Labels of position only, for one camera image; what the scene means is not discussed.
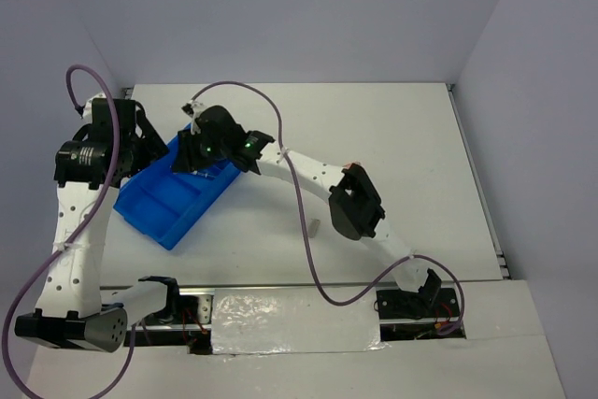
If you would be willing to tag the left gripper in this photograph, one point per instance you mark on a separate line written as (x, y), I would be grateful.
(151, 147)

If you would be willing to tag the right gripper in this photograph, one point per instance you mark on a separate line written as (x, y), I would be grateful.
(187, 157)

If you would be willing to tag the grey eraser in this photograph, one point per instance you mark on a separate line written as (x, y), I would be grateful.
(313, 228)

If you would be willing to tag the blue white whiteboard marker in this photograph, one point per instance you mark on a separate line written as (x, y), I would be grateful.
(204, 175)

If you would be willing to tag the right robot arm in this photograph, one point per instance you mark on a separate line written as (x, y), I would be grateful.
(355, 205)

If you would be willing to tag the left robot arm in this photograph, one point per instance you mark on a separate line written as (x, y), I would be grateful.
(116, 142)

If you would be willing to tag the blue plastic divided tray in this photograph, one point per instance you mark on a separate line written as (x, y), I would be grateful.
(164, 205)

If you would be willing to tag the silver foil sheet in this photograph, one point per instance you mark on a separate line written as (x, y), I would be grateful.
(291, 320)

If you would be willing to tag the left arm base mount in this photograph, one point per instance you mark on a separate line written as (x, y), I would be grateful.
(189, 327)

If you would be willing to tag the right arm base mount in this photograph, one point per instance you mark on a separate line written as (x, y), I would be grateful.
(401, 318)

